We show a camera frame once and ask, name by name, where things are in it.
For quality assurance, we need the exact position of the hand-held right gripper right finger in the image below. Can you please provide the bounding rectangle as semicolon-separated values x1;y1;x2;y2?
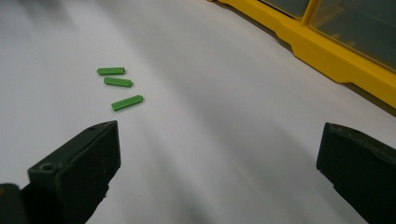
316;121;396;224

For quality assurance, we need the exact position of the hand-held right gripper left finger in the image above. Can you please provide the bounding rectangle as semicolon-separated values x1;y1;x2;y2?
27;120;121;224

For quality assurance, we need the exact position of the green plastic wall plug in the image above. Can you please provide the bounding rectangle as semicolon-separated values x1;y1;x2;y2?
103;77;134;89
110;94;145;112
96;66;126;77

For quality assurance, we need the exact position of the yellow drawer organizer cabinet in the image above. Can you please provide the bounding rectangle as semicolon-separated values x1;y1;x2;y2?
206;0;396;109

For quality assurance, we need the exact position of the small clear plastic drawer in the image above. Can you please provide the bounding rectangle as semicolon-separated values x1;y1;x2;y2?
260;0;312;19
308;0;396;73

